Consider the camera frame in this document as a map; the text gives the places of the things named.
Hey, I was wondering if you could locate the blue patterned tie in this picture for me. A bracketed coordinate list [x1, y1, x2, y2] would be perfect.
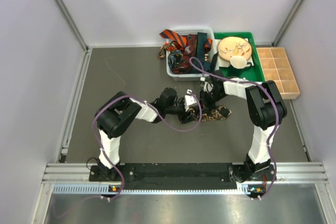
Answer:
[167, 50, 183, 72]

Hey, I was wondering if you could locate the beige floral plate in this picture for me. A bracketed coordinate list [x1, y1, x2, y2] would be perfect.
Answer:
[218, 37, 253, 61]

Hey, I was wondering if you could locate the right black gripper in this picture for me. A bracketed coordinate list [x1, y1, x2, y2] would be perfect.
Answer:
[196, 89, 226, 116]

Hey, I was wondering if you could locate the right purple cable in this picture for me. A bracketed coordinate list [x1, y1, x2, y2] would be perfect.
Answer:
[189, 56, 281, 200]

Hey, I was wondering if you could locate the aluminium frame rail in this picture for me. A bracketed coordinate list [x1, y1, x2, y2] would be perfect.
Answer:
[41, 162, 328, 195]

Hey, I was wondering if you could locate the green plastic tray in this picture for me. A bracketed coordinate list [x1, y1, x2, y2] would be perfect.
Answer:
[214, 31, 265, 81]

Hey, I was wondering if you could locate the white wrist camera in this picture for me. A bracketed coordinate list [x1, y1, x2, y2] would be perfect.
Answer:
[200, 77, 214, 93]
[184, 89, 198, 112]

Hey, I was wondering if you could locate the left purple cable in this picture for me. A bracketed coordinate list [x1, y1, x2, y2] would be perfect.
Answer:
[92, 91, 203, 201]

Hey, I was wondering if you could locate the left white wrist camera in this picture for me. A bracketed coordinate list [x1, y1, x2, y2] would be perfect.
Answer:
[184, 89, 198, 112]

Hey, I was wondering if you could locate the wooden compartment box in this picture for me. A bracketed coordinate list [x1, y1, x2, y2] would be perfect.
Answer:
[257, 47, 300, 100]

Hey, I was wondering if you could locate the orange navy striped tie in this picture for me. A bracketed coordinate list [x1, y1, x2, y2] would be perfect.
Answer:
[159, 29, 213, 51]

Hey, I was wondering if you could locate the dark green white mug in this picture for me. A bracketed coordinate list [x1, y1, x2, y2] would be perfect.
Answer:
[227, 56, 252, 77]

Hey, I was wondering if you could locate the brown floral tie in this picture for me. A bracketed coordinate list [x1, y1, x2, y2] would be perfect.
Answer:
[186, 105, 232, 122]

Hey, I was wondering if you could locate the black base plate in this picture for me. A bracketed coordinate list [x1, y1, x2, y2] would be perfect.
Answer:
[89, 163, 274, 190]

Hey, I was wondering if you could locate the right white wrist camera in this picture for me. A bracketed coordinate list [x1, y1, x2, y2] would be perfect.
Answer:
[200, 77, 214, 93]

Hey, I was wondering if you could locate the orange floral dark tie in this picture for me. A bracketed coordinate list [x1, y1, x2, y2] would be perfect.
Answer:
[158, 41, 181, 59]

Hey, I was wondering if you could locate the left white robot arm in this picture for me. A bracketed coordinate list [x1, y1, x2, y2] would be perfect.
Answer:
[93, 88, 202, 180]

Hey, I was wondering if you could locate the dark teal tie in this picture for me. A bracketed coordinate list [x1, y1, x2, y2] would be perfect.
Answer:
[192, 33, 218, 73]

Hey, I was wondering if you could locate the dark red patterned tie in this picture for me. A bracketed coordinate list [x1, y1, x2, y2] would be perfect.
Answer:
[173, 34, 197, 74]

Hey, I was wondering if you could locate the purple cable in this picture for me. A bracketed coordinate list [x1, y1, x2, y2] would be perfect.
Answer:
[92, 91, 203, 201]
[189, 56, 281, 200]

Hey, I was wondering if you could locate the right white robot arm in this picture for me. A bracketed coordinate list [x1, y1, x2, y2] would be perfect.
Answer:
[200, 73, 287, 182]

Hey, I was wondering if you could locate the white plastic basket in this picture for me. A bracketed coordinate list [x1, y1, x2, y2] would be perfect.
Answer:
[165, 27, 219, 81]

